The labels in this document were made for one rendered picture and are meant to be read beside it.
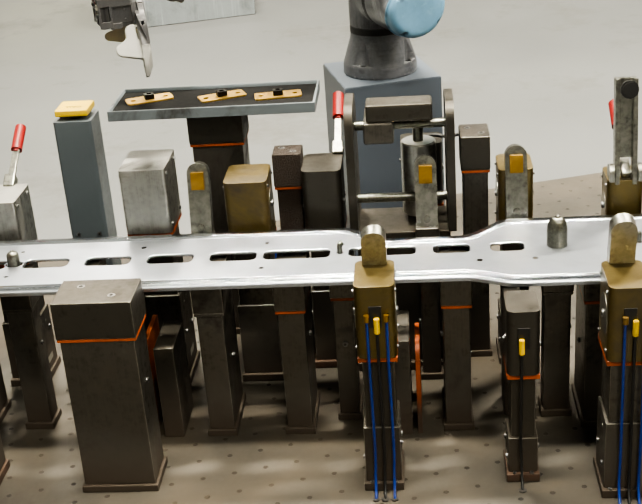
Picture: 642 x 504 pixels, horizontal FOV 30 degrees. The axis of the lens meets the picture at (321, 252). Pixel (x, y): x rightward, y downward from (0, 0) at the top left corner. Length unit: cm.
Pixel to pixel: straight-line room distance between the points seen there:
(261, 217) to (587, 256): 54
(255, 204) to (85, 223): 41
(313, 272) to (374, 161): 65
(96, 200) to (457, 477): 85
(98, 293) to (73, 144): 51
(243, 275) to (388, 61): 73
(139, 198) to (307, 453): 51
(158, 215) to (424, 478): 62
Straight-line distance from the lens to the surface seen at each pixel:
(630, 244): 173
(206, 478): 192
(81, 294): 179
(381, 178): 247
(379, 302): 169
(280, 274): 184
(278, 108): 210
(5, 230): 212
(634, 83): 197
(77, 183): 225
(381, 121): 199
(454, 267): 183
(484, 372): 215
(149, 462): 189
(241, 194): 200
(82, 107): 222
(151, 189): 202
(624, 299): 168
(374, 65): 243
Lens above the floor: 179
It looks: 24 degrees down
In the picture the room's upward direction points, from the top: 4 degrees counter-clockwise
